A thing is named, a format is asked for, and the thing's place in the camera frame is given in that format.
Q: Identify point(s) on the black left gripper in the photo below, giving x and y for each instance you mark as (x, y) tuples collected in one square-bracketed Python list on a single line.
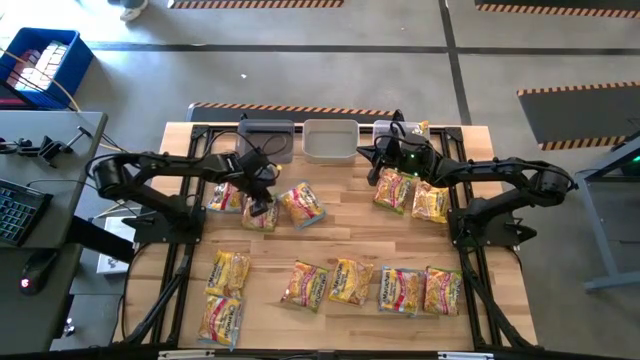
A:
[(257, 177)]

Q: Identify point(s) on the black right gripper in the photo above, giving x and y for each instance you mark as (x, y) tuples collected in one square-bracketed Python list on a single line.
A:
[(397, 156)]

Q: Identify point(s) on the green-edged Maruchan ramen packet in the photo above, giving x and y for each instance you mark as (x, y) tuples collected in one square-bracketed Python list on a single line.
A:
[(305, 286), (392, 192), (265, 224), (442, 291)]

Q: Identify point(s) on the blue-edged Maruchan ramen packet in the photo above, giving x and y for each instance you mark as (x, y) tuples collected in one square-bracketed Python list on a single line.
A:
[(220, 320), (222, 197), (400, 291), (302, 205)]

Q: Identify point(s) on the yellow Maruchan ramen packet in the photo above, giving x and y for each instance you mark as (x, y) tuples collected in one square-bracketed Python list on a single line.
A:
[(227, 274), (421, 128), (431, 202), (350, 282)]

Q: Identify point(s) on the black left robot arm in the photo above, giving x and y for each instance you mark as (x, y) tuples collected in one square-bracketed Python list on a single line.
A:
[(175, 164)]

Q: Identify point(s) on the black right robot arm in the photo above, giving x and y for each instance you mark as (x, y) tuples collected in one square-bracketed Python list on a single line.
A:
[(500, 167)]

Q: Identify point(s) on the clear plastic bin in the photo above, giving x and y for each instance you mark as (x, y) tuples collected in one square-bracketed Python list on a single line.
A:
[(382, 126)]

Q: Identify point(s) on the white plastic bin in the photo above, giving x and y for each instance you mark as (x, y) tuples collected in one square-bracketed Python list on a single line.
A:
[(330, 142)]

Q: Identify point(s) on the grey translucent plastic bin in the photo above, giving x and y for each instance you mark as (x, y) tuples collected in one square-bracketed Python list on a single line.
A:
[(267, 127)]

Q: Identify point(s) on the black hazard-striped floor mat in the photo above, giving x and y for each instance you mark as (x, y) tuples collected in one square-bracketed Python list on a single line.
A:
[(215, 116), (250, 4), (575, 117), (550, 2)]

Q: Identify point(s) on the white box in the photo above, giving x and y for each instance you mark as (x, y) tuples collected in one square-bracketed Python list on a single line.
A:
[(112, 265)]

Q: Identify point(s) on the black bar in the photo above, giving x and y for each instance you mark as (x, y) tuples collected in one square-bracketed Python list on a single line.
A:
[(95, 237)]

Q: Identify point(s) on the black desk clamp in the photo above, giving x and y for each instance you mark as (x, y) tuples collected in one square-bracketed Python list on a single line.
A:
[(50, 147)]

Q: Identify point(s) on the blue plastic crate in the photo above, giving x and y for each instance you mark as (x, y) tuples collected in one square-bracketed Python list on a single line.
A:
[(77, 70)]

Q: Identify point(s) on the small metal caster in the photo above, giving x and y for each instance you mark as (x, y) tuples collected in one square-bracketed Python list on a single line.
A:
[(68, 328)]

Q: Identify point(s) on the black computer mouse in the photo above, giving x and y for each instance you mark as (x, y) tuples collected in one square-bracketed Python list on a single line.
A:
[(37, 270)]

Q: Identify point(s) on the person's shoe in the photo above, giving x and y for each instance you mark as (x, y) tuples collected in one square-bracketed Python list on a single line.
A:
[(134, 10)]

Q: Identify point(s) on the black backlit keyboard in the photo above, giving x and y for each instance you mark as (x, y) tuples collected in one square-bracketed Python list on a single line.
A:
[(20, 212)]

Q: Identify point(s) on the grey side desk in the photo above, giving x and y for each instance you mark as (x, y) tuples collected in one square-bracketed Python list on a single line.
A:
[(30, 320)]

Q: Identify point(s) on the pale carton stack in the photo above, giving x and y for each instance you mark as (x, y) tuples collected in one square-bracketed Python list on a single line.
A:
[(42, 62)]

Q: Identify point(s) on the black aluminium rig frame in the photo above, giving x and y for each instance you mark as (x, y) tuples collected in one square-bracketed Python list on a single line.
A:
[(199, 131)]

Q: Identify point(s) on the silver metal bracket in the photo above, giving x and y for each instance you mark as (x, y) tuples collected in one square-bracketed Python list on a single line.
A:
[(465, 356), (185, 355)]

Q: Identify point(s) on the grey metal desk frame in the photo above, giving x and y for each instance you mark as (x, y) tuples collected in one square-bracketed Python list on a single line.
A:
[(612, 281)]

